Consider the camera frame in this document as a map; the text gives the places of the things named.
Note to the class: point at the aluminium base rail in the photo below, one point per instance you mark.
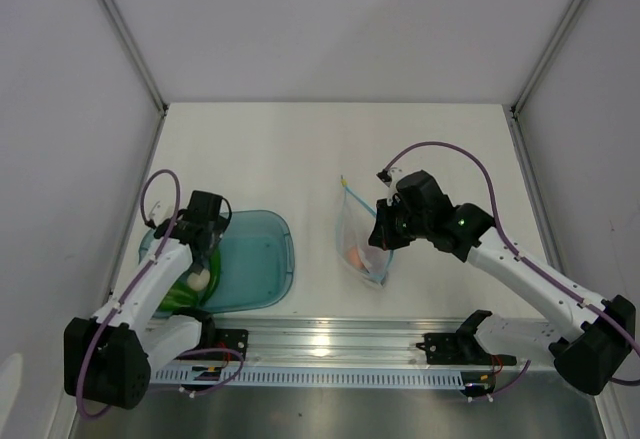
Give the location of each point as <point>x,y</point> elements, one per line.
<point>335,342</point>

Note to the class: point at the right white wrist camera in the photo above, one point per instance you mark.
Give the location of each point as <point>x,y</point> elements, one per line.
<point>390,176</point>

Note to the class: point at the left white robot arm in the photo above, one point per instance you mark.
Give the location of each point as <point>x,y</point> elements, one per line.
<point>111,357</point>

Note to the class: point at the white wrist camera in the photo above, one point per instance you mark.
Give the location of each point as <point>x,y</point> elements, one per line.
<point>390,176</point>
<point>157,214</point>

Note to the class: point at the aluminium frame post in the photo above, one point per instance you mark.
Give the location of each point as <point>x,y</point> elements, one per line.
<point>133,53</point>
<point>567,21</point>

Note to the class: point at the right aluminium frame post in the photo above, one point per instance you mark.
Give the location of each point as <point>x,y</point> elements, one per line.
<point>567,21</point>

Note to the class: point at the left aluminium frame post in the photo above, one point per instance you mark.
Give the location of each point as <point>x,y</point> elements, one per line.
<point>133,53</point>

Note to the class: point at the clear zip top bag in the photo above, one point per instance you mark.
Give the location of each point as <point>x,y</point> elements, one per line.
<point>354,224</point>

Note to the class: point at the blue plastic tray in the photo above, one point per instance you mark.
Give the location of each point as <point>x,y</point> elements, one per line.
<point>258,264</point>

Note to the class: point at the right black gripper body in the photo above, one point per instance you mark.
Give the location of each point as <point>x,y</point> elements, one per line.
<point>399,227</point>

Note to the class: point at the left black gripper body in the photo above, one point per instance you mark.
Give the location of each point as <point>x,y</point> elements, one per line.
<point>218,229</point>

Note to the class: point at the green bell pepper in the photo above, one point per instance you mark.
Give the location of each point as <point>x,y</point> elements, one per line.
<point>178,296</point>

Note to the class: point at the brown egg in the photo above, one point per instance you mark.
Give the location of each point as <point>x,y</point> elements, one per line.
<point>354,259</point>

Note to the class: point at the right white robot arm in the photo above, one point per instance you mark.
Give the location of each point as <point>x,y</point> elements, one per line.
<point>586,337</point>

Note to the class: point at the green chili pepper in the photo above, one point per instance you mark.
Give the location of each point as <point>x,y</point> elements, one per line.
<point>214,279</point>

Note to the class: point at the white slotted cable duct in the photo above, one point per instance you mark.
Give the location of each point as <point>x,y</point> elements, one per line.
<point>367,378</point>

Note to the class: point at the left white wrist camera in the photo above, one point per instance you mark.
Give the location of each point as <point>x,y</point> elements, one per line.
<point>157,214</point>

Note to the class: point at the purple eggplant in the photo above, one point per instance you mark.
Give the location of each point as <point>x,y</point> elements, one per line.
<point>376,263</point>

